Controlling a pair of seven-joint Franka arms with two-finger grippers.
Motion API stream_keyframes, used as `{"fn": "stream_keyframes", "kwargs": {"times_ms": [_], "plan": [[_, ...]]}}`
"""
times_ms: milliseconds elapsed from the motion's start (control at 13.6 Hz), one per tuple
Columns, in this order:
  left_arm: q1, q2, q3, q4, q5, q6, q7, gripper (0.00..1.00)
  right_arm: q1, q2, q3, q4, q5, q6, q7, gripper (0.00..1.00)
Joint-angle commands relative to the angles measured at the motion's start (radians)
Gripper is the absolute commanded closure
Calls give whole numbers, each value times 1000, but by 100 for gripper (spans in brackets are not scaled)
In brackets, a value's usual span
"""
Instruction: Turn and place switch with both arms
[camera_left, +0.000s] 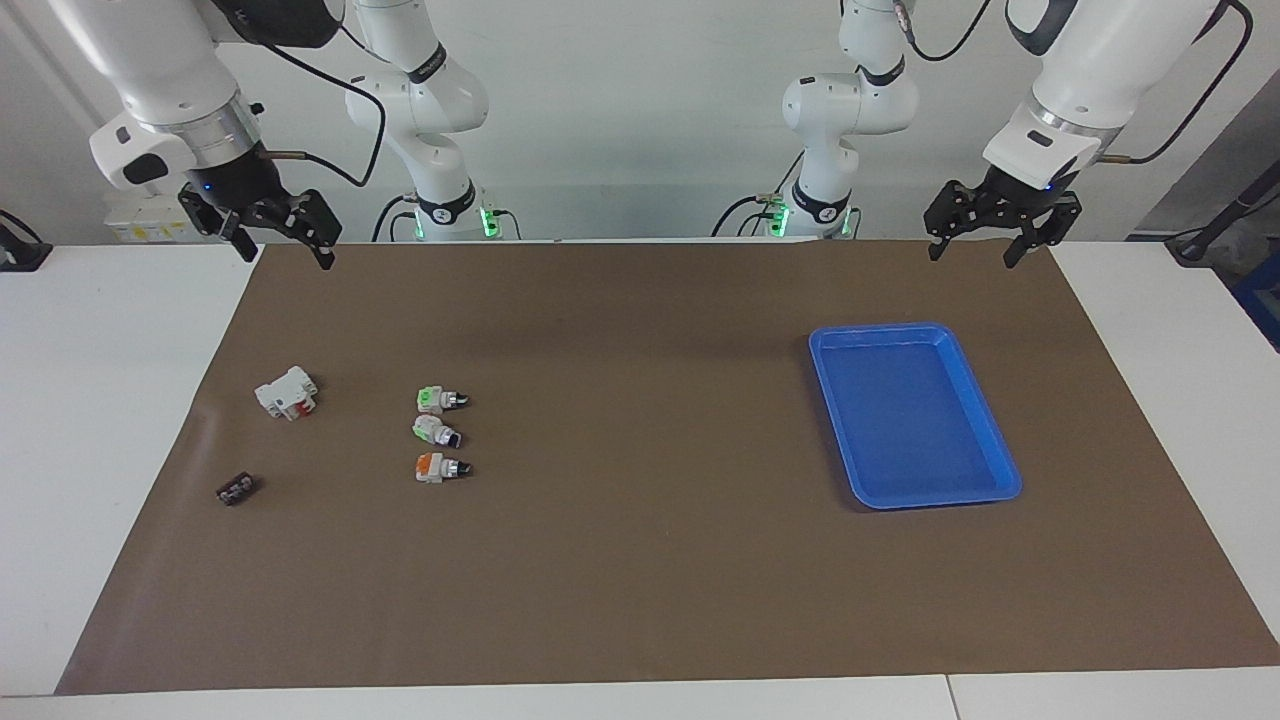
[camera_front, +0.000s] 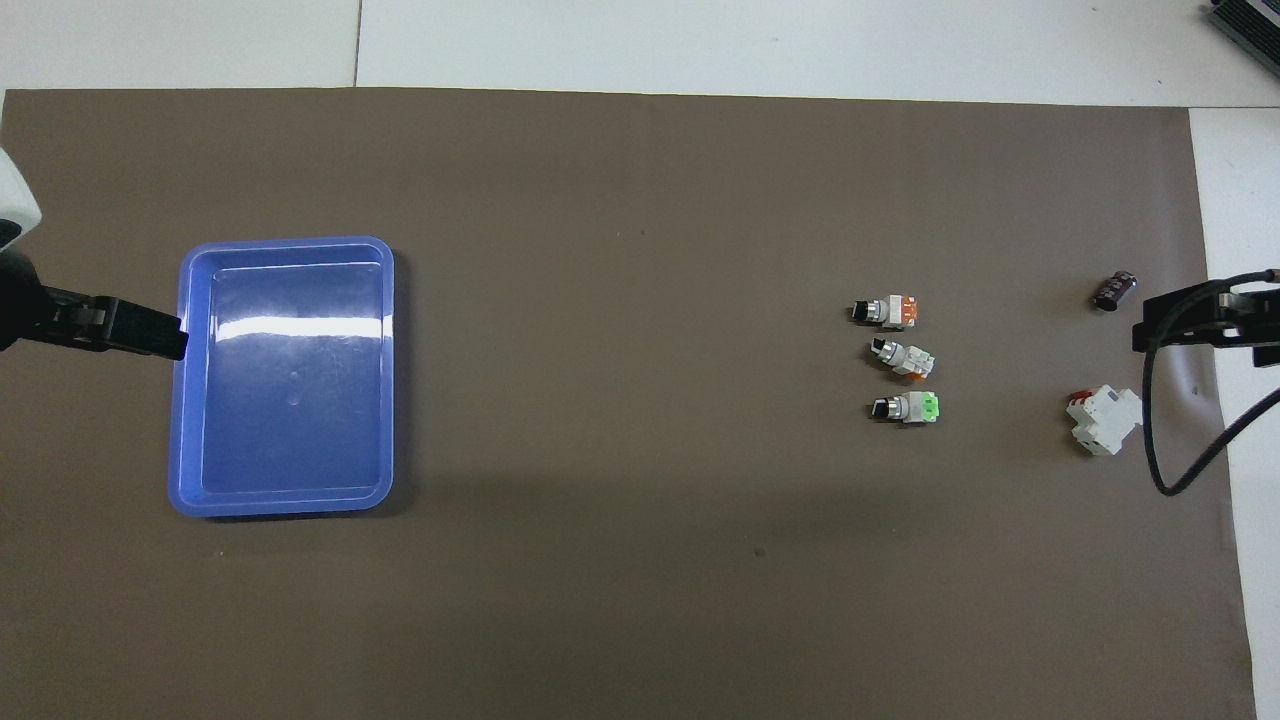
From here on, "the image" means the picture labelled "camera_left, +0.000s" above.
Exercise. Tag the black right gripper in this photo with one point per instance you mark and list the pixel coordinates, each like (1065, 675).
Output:
(245, 185)

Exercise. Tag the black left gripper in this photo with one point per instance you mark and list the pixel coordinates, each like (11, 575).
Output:
(1020, 198)

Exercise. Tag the orange selector switch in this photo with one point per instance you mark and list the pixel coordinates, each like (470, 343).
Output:
(432, 468)

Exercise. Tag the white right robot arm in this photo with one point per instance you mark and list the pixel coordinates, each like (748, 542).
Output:
(160, 60)

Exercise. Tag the white box with yellow label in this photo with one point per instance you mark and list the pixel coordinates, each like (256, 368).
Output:
(140, 225)

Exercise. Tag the white circuit breaker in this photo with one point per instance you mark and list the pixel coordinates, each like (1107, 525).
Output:
(285, 392)

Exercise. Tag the blue plastic tray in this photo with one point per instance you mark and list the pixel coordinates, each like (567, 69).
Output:
(910, 420)

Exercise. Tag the black stand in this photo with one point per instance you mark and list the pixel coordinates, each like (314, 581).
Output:
(1235, 205)

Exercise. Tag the small black terminal block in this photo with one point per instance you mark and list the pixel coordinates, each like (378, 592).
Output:
(237, 490)

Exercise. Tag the blue crate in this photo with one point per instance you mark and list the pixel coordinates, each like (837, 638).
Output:
(1262, 300)

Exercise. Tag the brown table mat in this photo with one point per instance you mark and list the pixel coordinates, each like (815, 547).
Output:
(640, 560)

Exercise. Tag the bright green selector switch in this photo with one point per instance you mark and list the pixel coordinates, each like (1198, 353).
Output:
(432, 400)

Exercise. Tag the black clamp mount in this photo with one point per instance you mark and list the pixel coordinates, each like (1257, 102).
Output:
(20, 255)

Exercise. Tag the white pale green selector switch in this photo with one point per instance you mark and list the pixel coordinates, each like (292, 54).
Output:
(430, 430)

